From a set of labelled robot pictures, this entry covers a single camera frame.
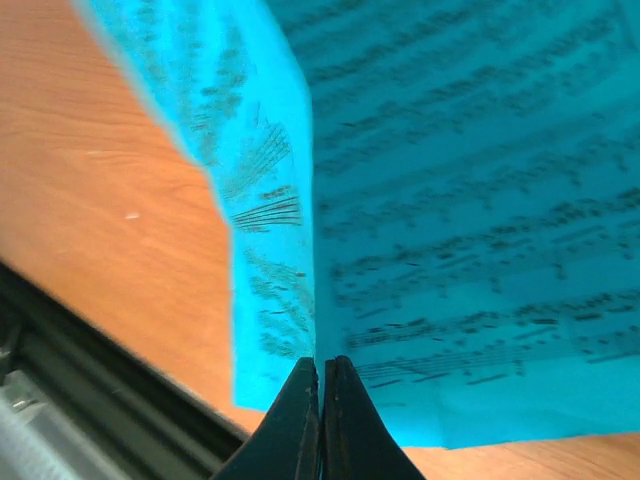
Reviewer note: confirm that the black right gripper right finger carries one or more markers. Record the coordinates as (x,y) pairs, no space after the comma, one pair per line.
(355,443)

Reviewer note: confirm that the blue sheet music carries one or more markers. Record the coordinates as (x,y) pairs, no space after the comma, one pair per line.
(446,192)

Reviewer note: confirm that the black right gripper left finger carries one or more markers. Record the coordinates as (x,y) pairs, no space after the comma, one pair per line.
(286,444)

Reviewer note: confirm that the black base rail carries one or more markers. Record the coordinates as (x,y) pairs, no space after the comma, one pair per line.
(134,416)

